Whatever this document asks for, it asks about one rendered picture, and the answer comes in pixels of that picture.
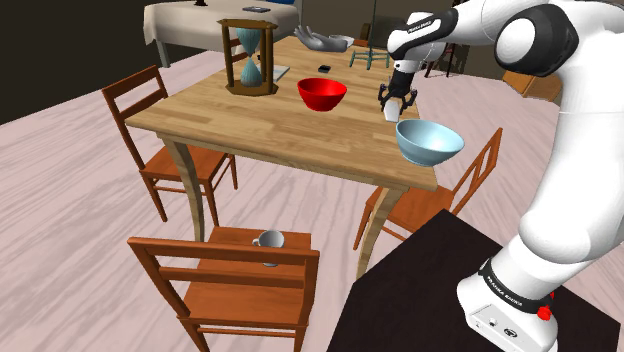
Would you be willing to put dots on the red bowl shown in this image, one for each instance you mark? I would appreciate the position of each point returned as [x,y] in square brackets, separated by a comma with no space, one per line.
[322,95]

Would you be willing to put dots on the small black flat thing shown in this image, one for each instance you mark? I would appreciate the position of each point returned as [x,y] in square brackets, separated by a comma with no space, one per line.
[324,68]

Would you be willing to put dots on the grey hand sculpture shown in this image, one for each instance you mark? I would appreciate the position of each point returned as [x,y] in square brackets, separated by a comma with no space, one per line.
[319,43]

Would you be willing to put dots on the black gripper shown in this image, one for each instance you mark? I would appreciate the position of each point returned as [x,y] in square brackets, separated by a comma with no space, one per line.
[400,83]

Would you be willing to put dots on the grey flat book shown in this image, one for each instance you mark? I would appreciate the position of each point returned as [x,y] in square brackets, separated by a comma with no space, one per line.
[280,73]

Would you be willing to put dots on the dark robot stand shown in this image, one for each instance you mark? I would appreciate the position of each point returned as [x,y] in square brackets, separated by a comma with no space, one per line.
[414,292]

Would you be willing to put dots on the orange wooden box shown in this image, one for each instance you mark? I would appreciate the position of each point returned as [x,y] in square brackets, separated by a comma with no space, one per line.
[534,85]

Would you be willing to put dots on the grey mug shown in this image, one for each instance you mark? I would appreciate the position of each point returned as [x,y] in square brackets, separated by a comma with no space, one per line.
[271,240]

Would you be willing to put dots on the small grey flat block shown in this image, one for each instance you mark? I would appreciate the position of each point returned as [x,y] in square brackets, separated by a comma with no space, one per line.
[391,113]

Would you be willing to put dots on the light blue bowl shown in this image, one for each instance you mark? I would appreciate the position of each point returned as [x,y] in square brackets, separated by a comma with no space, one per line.
[424,144]

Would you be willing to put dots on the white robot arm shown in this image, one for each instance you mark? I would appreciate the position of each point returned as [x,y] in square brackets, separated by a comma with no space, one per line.
[580,146]

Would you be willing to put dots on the table with white cloth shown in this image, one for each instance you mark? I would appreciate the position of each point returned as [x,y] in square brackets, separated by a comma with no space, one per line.
[195,27]

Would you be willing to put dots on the wooden hourglass with blue glass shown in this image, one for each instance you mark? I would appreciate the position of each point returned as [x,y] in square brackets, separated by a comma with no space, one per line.
[250,73]

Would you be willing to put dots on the brown wooden chair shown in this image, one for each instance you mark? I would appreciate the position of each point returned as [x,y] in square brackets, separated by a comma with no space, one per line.
[419,204]
[237,48]
[244,297]
[166,166]

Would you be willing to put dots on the teal metal stand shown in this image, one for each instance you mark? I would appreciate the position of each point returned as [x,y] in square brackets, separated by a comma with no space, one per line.
[370,57]

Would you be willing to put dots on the wooden dining table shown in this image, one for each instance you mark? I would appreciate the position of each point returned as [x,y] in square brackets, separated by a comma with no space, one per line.
[253,122]

